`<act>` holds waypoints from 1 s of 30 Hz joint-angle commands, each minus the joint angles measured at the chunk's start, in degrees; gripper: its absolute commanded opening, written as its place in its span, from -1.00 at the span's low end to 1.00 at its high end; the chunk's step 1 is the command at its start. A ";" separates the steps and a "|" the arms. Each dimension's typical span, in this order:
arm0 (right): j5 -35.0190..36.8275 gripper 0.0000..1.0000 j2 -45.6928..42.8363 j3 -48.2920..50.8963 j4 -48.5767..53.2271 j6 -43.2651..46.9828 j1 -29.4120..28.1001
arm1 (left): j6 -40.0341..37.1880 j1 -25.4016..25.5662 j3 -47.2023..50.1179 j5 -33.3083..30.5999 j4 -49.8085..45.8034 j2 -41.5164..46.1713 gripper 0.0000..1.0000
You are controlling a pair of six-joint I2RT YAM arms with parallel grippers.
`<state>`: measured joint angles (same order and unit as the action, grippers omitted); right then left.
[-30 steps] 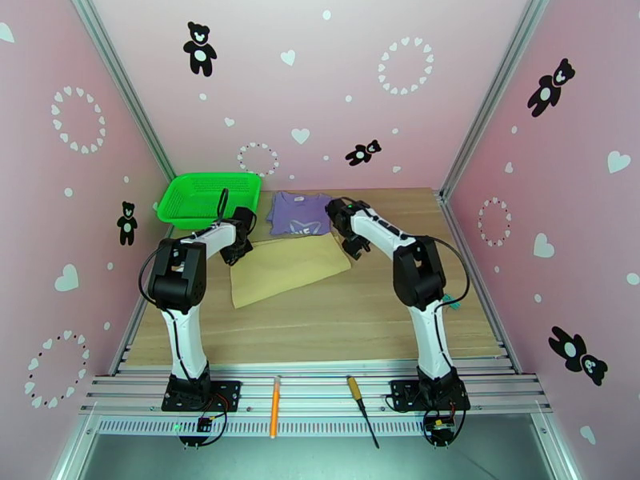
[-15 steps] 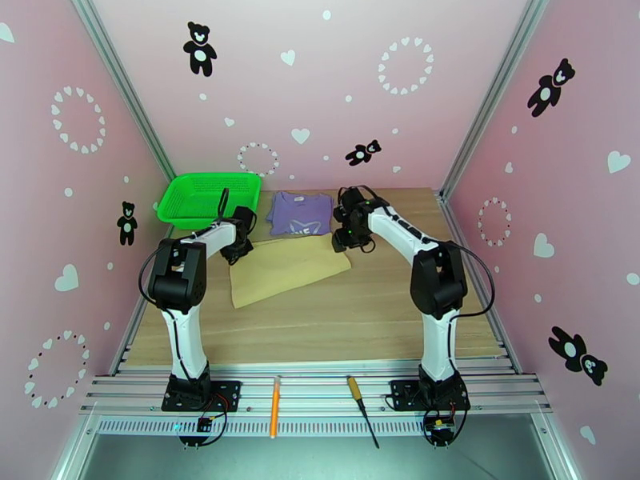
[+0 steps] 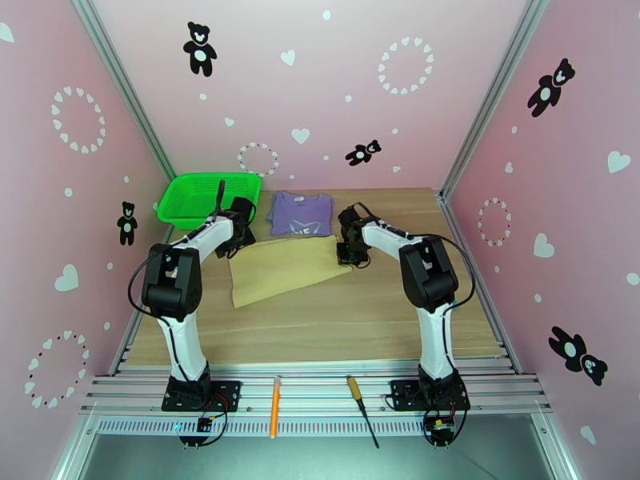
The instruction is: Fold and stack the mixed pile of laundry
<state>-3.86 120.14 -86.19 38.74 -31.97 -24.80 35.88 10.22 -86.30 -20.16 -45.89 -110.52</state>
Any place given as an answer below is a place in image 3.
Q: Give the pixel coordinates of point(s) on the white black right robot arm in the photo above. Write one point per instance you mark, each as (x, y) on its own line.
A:
(430, 273)

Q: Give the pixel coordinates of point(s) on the orange pencil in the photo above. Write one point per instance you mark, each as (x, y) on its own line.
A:
(274, 408)

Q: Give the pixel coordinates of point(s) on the small black circuit board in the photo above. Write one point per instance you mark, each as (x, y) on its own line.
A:
(440, 427)
(205, 423)

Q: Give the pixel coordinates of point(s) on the aluminium table frame rail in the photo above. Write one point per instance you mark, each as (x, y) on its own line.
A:
(320, 388)

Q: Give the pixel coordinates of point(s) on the aluminium frame post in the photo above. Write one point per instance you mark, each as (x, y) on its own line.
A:
(125, 93)
(495, 93)

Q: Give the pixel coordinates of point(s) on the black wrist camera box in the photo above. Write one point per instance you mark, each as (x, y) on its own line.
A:
(242, 208)
(346, 253)

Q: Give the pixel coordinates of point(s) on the tan cloth garment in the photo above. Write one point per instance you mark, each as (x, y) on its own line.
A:
(280, 273)

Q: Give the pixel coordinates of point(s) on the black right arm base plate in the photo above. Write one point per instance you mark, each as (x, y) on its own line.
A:
(402, 393)

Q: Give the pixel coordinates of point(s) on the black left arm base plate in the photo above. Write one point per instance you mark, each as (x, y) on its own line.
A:
(227, 393)

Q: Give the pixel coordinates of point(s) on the purple t-shirt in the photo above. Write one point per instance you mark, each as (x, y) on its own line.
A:
(300, 213)

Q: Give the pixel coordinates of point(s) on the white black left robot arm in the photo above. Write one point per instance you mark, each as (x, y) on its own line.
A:
(172, 283)

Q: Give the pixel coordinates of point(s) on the green plastic basket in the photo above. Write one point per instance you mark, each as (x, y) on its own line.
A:
(195, 203)

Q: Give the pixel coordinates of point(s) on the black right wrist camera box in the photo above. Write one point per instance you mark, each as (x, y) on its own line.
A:
(346, 253)

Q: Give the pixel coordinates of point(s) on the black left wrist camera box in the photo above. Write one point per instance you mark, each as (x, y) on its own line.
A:
(242, 208)

